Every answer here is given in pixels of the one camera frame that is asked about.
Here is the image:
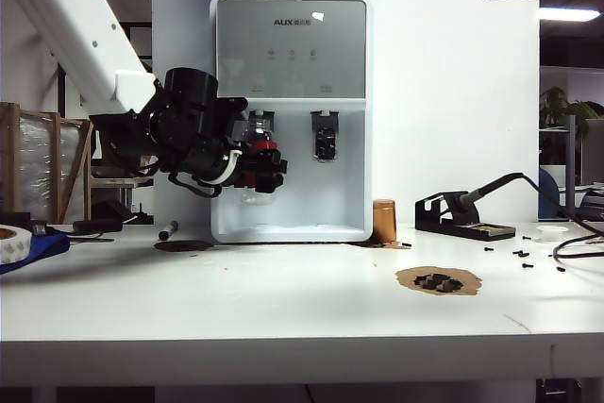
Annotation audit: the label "black soldering iron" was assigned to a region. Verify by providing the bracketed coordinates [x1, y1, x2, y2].
[460, 172, 526, 209]

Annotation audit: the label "clear glass bottle red belts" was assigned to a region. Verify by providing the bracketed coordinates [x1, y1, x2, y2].
[235, 112, 282, 206]

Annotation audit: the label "white tape roll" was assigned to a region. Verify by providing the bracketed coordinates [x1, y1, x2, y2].
[0, 225, 35, 266]

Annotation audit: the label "wooden crate with plastic wrap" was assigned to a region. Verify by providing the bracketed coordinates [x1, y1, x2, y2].
[0, 102, 94, 226]

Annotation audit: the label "blue cloth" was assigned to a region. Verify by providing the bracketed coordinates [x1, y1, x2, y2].
[0, 232, 72, 276]

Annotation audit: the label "black bag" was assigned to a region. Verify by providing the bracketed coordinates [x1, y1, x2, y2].
[92, 199, 138, 225]

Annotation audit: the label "flat black box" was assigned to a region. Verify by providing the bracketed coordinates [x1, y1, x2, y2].
[0, 210, 32, 227]

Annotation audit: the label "black soldering iron stand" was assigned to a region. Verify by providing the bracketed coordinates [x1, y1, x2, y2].
[414, 191, 515, 242]

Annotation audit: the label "blue chair back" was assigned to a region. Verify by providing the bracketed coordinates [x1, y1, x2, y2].
[539, 167, 563, 221]

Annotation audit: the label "white water dispenser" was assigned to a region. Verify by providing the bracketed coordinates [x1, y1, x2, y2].
[210, 0, 374, 244]

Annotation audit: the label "grey monitor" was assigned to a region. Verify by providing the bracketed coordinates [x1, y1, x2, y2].
[579, 118, 604, 187]

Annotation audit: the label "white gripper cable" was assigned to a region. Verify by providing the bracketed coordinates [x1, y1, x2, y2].
[212, 146, 245, 186]

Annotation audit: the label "white backdrop board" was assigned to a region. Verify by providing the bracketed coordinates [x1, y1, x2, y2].
[150, 0, 541, 243]

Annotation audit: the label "grey metal pole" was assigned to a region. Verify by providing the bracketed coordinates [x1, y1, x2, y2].
[564, 114, 578, 221]

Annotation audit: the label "golden cylindrical canister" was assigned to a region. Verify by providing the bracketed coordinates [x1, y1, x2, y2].
[372, 198, 396, 243]

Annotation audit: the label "thick black iron cable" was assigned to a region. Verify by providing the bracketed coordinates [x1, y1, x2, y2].
[518, 172, 604, 261]

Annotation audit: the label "brown stain patch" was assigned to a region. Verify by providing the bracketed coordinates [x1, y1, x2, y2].
[351, 238, 402, 250]

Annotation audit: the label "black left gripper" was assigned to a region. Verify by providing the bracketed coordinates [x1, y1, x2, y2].
[181, 96, 290, 193]

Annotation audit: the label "white round lid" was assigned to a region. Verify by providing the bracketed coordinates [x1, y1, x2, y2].
[536, 226, 571, 240]

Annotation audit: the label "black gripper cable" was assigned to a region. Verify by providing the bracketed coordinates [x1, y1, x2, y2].
[167, 170, 224, 200]

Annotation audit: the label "ceiling light panel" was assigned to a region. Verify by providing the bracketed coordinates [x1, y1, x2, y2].
[539, 8, 601, 24]

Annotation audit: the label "black under-table bracket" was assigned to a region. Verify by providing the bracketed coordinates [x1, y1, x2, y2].
[537, 377, 582, 397]

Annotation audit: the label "round brown paper patch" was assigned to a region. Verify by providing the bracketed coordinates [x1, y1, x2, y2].
[394, 265, 483, 298]

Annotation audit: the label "green potted plant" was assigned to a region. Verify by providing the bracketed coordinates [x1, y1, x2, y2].
[540, 86, 604, 130]

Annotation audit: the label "round wooden side table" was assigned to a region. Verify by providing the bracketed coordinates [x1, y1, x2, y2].
[90, 171, 157, 225]

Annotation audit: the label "black scrap pieces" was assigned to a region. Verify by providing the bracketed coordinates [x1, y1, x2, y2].
[412, 273, 464, 293]

